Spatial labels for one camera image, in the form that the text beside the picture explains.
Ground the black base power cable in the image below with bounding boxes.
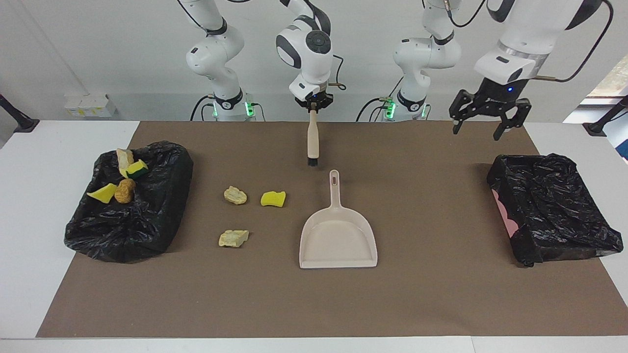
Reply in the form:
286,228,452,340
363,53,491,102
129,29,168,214
190,95,216,122
357,97,393,122

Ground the bin lined with black bag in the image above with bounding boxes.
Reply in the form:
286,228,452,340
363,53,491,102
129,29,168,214
64,141,194,264

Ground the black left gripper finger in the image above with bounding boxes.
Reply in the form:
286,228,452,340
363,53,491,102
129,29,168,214
449,90,479,134
493,100,532,141

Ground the notched yellow green sponge piece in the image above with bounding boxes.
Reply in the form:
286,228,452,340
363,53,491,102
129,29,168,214
125,159,149,179

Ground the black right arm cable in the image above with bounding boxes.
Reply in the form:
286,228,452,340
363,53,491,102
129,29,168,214
326,54,347,91

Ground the brown table mat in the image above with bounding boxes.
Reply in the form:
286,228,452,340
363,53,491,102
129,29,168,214
36,121,628,339

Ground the white wall socket box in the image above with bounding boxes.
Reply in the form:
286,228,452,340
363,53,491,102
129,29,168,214
64,92,118,118

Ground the wedge yellow sponge piece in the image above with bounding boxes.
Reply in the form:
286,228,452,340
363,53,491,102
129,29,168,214
86,183,118,204

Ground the pink bin with black bag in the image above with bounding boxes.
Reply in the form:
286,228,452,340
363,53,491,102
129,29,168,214
486,153,624,268

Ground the beige brush with black bristles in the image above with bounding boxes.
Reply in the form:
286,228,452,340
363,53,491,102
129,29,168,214
306,109,321,167

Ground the brown cork piece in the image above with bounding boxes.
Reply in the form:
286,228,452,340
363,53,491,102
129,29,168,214
114,178,135,204

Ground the beige plastic dustpan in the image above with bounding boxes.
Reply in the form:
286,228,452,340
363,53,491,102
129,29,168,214
299,169,379,269

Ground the black camera stand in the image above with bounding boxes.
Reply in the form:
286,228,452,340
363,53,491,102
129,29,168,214
0,93,40,133
582,96,628,137

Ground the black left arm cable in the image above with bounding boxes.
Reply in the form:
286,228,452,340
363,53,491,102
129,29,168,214
444,0,614,83

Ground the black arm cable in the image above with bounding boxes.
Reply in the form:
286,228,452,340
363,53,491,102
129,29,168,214
444,0,614,83
326,54,347,91

